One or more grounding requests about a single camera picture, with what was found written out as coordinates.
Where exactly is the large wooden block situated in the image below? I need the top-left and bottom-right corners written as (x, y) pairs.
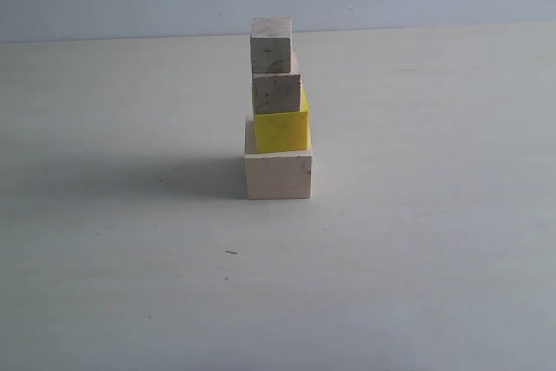
top-left (244, 119), bottom-right (313, 200)

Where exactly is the yellow cube block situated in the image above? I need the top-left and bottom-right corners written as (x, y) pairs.
top-left (254, 89), bottom-right (310, 153)

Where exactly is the small wooden cube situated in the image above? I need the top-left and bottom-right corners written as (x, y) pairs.
top-left (250, 17), bottom-right (293, 74)
top-left (252, 50), bottom-right (302, 115)

